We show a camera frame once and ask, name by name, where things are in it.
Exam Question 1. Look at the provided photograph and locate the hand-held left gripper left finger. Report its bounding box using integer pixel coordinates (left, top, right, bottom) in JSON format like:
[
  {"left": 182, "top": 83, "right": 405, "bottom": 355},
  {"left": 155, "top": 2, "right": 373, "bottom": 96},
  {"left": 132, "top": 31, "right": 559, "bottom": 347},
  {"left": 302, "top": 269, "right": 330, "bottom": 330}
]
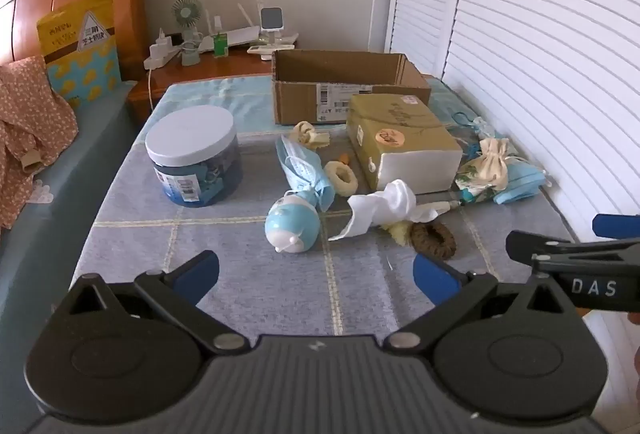
[{"left": 52, "top": 250, "right": 251, "bottom": 357}]

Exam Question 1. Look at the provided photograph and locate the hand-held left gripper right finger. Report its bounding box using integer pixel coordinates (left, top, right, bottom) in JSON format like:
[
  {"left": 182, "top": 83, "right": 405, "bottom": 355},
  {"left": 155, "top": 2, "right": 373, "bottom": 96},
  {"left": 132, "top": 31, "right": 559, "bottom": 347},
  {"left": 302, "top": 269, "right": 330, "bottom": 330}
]
[{"left": 382, "top": 254, "right": 576, "bottom": 356}]

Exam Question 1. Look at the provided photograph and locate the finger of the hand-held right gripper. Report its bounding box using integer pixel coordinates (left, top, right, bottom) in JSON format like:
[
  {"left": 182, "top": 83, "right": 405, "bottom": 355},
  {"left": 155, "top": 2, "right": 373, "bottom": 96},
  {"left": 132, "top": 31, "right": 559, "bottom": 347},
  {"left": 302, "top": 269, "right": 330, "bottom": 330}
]
[
  {"left": 592, "top": 213, "right": 640, "bottom": 238},
  {"left": 505, "top": 229, "right": 640, "bottom": 266}
]

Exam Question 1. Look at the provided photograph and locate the brown scrunchie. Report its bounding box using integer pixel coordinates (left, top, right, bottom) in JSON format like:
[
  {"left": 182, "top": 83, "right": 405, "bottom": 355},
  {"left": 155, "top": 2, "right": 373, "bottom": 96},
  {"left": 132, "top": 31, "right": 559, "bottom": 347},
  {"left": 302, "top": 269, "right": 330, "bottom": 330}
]
[{"left": 402, "top": 221, "right": 459, "bottom": 261}]

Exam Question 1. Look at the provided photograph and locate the leaf print pouch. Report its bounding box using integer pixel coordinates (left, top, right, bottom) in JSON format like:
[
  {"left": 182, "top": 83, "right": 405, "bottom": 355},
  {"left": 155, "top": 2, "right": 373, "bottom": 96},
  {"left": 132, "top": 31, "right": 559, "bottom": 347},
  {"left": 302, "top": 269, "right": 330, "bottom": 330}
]
[{"left": 452, "top": 163, "right": 501, "bottom": 204}]

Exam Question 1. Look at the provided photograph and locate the cream drawstring pouch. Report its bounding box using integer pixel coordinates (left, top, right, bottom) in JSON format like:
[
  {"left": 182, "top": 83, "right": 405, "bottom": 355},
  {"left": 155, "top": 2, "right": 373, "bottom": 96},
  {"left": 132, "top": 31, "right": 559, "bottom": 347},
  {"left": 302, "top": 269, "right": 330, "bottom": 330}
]
[{"left": 465, "top": 137, "right": 531, "bottom": 190}]

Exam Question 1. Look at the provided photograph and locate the cream ring scrunchie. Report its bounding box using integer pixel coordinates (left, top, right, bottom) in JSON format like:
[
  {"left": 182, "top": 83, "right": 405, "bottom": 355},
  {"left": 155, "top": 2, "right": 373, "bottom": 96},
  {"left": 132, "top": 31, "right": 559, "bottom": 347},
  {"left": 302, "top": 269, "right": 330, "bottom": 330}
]
[{"left": 323, "top": 157, "right": 359, "bottom": 195}]

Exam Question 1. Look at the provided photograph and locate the blue face mask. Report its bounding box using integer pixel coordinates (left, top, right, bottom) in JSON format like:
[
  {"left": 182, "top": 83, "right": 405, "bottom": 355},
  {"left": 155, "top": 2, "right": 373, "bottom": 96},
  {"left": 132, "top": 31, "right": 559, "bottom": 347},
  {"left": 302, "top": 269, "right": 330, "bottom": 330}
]
[
  {"left": 492, "top": 163, "right": 551, "bottom": 206},
  {"left": 276, "top": 134, "right": 335, "bottom": 211}
]

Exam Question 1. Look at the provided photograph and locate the cream fluffy hair tie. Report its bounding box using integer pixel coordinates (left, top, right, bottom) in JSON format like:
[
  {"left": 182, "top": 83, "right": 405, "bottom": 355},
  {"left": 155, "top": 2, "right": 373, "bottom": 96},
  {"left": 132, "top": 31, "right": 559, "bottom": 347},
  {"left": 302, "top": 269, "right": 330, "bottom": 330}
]
[{"left": 291, "top": 121, "right": 331, "bottom": 150}]

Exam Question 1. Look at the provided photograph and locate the cardboard box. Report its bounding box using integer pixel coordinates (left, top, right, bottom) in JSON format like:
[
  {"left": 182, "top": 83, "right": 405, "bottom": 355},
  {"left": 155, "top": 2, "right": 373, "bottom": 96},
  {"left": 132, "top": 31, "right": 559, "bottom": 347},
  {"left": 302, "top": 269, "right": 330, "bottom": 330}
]
[{"left": 271, "top": 49, "right": 432, "bottom": 125}]

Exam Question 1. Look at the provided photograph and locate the yellow fluffy scrunchie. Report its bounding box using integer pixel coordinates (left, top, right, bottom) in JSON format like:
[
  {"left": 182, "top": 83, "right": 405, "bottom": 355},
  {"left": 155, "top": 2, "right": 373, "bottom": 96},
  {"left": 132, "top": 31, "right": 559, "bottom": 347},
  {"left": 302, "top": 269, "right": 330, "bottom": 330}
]
[{"left": 381, "top": 221, "right": 414, "bottom": 246}]

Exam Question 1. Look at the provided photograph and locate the folded blue face mask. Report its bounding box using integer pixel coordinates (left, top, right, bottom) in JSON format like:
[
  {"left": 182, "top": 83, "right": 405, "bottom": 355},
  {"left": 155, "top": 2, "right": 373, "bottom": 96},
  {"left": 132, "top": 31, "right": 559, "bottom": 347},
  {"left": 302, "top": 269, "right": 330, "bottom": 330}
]
[{"left": 492, "top": 163, "right": 551, "bottom": 206}]

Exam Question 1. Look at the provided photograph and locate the slim silver tool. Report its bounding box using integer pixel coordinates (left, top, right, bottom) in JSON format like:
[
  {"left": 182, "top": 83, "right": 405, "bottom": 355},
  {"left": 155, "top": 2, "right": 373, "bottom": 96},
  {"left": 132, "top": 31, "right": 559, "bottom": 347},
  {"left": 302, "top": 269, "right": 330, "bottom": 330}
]
[{"left": 416, "top": 194, "right": 474, "bottom": 211}]

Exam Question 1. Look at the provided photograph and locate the light blue round toy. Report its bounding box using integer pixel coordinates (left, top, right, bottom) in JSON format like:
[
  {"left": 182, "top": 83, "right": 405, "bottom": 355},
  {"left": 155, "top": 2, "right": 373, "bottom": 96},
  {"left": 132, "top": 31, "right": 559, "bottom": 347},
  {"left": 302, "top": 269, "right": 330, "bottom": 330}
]
[{"left": 264, "top": 189, "right": 321, "bottom": 255}]

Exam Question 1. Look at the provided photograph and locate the round jar white lid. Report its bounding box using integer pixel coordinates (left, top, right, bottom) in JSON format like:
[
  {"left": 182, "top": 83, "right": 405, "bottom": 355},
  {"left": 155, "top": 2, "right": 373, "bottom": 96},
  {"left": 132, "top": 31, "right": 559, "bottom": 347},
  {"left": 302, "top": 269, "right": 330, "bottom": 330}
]
[{"left": 145, "top": 107, "right": 244, "bottom": 208}]

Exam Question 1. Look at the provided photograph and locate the teal bed sheet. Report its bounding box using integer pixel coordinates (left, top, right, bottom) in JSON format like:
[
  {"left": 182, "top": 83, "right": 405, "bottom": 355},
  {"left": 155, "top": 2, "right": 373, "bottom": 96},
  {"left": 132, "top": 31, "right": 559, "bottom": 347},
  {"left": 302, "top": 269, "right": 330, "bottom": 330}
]
[{"left": 0, "top": 89, "right": 147, "bottom": 365}]

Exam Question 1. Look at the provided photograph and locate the closed yellow-brown box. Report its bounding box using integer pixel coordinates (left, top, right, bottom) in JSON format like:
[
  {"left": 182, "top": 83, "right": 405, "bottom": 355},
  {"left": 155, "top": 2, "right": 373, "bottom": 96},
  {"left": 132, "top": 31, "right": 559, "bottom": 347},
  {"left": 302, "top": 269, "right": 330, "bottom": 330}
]
[{"left": 346, "top": 93, "right": 464, "bottom": 194}]

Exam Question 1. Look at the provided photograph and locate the small white cloth piece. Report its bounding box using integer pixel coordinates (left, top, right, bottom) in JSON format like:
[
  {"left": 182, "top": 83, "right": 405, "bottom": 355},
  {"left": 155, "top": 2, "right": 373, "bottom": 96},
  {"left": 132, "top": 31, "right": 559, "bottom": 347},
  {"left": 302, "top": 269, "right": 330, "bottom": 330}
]
[{"left": 27, "top": 181, "right": 54, "bottom": 205}]

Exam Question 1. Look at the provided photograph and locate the wooden nightstand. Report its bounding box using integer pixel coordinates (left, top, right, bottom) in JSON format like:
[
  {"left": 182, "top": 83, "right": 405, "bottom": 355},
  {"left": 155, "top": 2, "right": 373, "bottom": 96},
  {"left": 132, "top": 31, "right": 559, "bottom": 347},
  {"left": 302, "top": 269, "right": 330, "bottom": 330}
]
[{"left": 126, "top": 48, "right": 301, "bottom": 120}]

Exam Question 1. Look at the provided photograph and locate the white power strip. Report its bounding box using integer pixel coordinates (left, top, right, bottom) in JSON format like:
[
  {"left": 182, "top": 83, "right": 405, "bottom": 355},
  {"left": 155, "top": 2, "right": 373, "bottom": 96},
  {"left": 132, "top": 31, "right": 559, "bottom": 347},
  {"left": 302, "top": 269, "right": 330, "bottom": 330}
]
[{"left": 144, "top": 45, "right": 182, "bottom": 70}]

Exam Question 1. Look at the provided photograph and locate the orange floral cloth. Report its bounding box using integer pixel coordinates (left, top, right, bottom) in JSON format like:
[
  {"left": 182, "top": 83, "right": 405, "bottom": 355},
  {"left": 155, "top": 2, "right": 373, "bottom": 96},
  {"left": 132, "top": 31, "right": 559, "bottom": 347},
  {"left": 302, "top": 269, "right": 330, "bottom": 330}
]
[{"left": 0, "top": 56, "right": 80, "bottom": 230}]

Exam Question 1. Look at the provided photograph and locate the white router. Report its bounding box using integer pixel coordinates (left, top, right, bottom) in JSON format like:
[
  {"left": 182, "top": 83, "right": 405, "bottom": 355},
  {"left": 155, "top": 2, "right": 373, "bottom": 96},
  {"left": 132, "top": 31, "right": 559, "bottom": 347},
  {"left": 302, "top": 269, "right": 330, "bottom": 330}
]
[{"left": 200, "top": 3, "right": 273, "bottom": 52}]

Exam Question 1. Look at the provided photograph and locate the green desk fan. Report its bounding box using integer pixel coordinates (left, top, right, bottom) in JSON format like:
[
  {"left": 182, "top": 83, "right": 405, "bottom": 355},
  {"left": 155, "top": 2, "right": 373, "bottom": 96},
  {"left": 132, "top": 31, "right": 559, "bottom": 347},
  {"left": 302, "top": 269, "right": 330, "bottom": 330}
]
[{"left": 172, "top": 0, "right": 205, "bottom": 67}]

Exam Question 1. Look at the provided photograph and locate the yellow snack bag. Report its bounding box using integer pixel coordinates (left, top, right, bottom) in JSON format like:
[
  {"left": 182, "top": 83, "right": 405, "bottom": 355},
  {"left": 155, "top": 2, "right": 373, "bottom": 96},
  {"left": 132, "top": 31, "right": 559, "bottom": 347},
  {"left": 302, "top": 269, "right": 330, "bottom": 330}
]
[{"left": 36, "top": 0, "right": 123, "bottom": 108}]

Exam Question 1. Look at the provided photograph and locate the phone on white stand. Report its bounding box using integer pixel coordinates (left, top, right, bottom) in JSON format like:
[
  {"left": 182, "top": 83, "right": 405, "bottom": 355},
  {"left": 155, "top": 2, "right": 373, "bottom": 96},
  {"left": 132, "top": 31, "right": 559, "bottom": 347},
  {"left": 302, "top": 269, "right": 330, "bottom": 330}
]
[{"left": 257, "top": 6, "right": 284, "bottom": 48}]

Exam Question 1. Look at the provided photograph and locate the blue lanyard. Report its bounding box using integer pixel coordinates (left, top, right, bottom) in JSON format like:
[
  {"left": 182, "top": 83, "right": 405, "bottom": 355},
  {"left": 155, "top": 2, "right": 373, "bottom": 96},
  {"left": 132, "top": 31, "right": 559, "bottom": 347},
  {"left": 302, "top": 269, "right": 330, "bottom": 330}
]
[{"left": 450, "top": 111, "right": 497, "bottom": 160}]

